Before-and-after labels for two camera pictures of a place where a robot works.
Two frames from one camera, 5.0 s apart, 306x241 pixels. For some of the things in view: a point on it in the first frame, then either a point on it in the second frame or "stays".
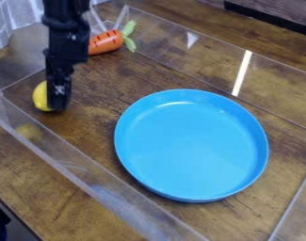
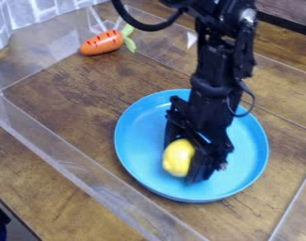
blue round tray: x=193 y=145 stays
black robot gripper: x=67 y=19 -> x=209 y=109
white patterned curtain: x=13 y=13 stays
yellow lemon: x=39 y=96 -> x=178 y=156
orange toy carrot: x=107 y=40 stays
